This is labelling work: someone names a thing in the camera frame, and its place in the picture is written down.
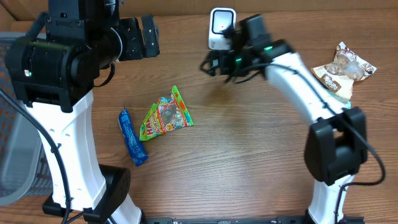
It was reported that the green Haribo gummy bag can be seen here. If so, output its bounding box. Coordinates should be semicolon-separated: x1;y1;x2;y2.
139;85;194;141

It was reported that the blue Oreo cookie pack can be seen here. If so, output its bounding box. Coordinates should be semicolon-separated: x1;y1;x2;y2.
118;108;149;167

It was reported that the dried mushroom snack bag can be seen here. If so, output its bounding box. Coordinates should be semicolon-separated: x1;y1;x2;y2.
312;42;377;100

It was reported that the light teal snack packet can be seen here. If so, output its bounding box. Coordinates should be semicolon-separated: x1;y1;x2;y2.
333;95;351;109

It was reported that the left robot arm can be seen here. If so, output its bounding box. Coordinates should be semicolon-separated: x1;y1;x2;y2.
5;0;160;224

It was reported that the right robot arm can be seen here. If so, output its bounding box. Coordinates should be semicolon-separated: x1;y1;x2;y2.
201;7;368;223

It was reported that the white barcode scanner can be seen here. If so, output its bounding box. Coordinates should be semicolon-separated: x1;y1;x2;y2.
208;7;236;50

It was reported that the grey plastic mesh basket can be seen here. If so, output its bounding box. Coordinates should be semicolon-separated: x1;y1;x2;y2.
0;31;53;207

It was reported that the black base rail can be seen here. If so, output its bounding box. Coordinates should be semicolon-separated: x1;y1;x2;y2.
142;216;364;224

